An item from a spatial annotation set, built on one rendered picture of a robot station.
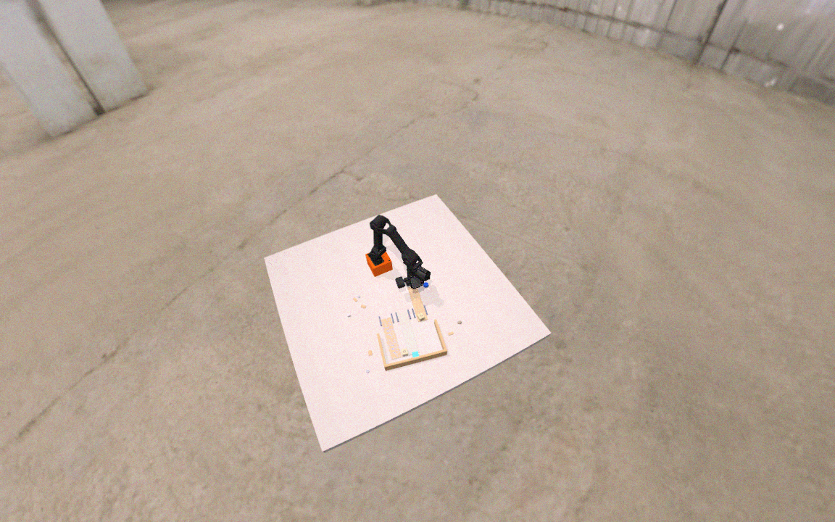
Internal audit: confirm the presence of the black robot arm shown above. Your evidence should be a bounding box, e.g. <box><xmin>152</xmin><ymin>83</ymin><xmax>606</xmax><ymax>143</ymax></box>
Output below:
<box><xmin>367</xmin><ymin>215</ymin><xmax>431</xmax><ymax>289</ymax></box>

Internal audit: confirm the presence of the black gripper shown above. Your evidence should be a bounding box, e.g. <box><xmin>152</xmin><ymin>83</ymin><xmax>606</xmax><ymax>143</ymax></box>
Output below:
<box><xmin>395</xmin><ymin>273</ymin><xmax>415</xmax><ymax>289</ymax></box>

